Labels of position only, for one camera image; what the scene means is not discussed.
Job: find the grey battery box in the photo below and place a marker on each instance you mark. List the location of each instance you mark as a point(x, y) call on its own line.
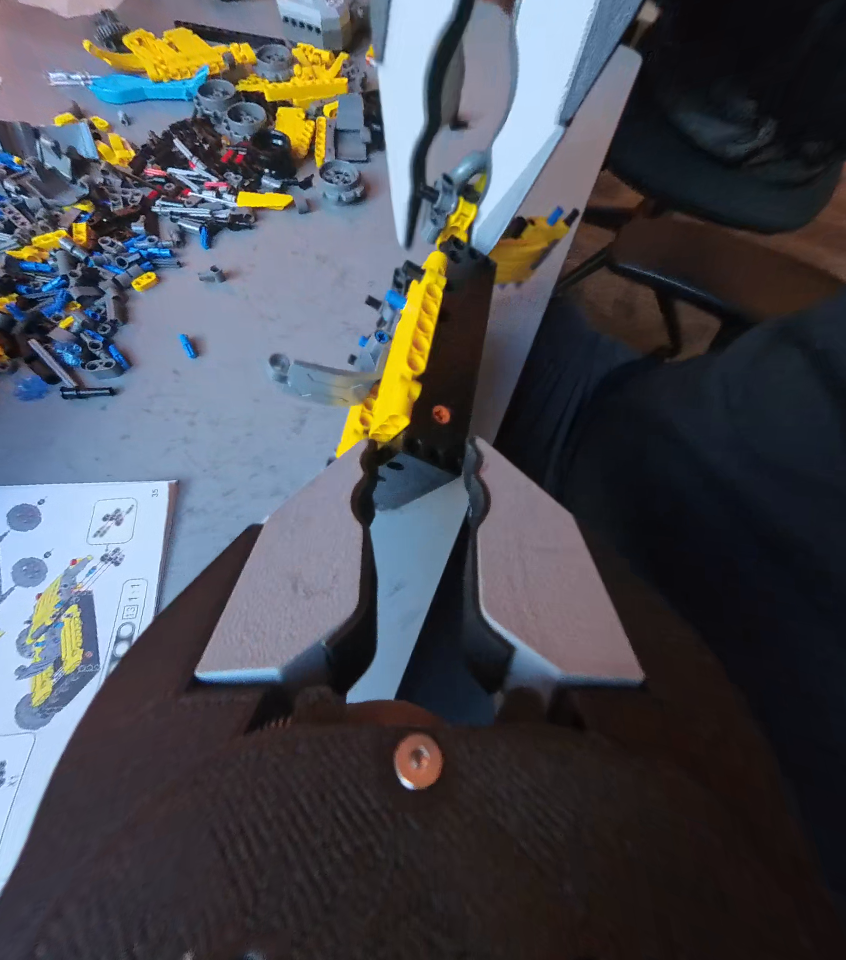
point(310, 15)

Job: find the grey elbow connector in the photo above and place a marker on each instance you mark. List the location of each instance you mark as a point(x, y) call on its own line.
point(211, 275)

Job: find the heap of yellow beams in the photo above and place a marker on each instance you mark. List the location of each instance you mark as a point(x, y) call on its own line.
point(168, 56)

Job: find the light blue brick separator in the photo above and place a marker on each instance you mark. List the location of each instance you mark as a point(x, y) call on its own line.
point(123, 88)

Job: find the long black pin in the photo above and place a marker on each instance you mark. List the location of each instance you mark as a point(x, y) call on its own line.
point(87, 391)

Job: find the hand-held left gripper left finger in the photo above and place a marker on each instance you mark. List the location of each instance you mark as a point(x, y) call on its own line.
point(288, 592)

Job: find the single blue pin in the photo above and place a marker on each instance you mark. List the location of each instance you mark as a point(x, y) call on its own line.
point(188, 345)

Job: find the person's dark clothed legs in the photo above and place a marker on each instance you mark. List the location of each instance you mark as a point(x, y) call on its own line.
point(730, 525)

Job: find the grey wheel hub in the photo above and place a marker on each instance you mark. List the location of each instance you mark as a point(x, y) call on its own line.
point(214, 94)
point(273, 56)
point(247, 118)
point(340, 180)

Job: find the black office chair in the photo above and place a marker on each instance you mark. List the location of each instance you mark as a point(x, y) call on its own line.
point(730, 172)

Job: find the long black beam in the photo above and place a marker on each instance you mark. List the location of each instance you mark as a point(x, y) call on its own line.
point(220, 31)

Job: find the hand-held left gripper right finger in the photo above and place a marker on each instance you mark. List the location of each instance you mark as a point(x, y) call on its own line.
point(554, 592)

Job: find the black tyre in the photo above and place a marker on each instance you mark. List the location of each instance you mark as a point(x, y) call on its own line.
point(273, 150)

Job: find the yellow black toy vehicle model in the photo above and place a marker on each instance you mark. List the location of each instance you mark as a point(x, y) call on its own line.
point(460, 337)

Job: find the clear transparent pin piece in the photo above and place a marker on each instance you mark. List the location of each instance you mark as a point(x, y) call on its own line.
point(70, 78)

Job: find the black gear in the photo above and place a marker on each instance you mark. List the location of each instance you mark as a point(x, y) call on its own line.
point(106, 26)

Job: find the pile of small building pieces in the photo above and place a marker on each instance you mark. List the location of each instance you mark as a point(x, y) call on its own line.
point(55, 247)

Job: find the translucent blue round piece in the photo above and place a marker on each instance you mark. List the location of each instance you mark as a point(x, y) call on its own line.
point(67, 352)
point(31, 386)

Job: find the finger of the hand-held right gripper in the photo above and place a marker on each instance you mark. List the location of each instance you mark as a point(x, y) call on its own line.
point(408, 90)
point(543, 97)

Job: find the instruction booklet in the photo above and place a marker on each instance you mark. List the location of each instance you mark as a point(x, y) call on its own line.
point(153, 540)

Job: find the yellow wedge panel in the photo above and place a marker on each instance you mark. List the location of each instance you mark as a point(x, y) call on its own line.
point(264, 200)

